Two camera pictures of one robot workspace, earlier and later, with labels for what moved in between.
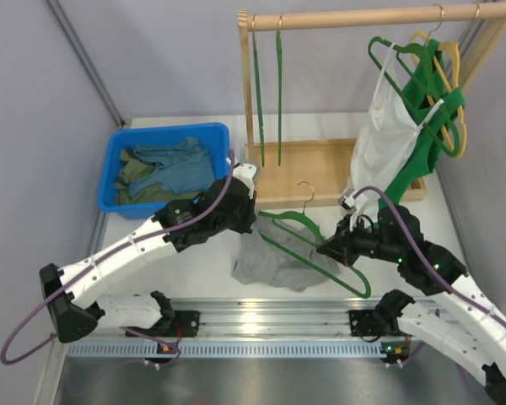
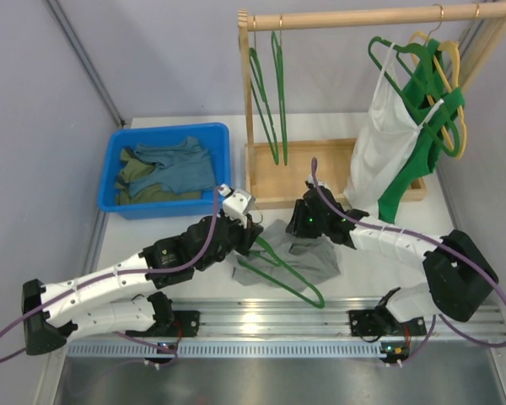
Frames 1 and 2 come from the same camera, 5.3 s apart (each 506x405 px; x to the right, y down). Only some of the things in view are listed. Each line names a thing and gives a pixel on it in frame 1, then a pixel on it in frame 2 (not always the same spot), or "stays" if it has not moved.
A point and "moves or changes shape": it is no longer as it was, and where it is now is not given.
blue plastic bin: x=214 y=137 stays
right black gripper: x=340 y=246 -> x=298 y=226
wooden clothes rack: x=291 y=172 stays
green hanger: x=300 y=224 moves or changes shape
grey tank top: x=281 y=253 stays
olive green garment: x=130 y=169 stays
